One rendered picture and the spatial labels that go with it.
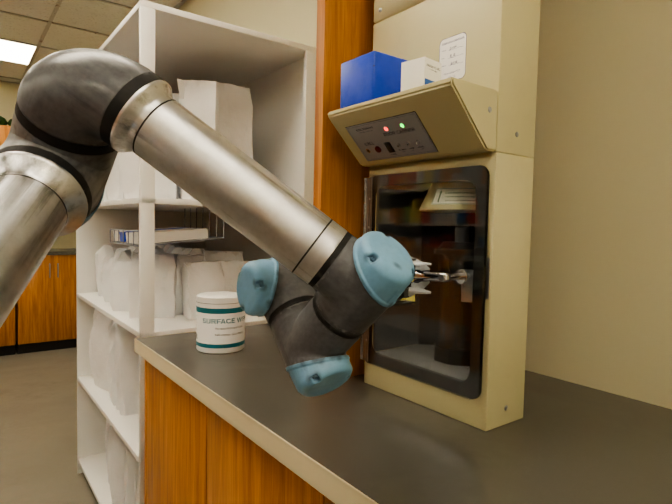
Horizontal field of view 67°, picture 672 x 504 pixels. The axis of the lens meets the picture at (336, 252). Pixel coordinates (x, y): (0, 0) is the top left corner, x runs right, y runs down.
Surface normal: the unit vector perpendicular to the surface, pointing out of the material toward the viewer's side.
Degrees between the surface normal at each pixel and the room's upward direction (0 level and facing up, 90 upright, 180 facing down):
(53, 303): 90
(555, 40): 90
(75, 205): 119
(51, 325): 90
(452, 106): 135
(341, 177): 90
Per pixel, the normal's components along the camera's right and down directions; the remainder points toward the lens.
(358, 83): -0.80, 0.01
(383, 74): 0.60, 0.06
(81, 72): -0.09, -0.24
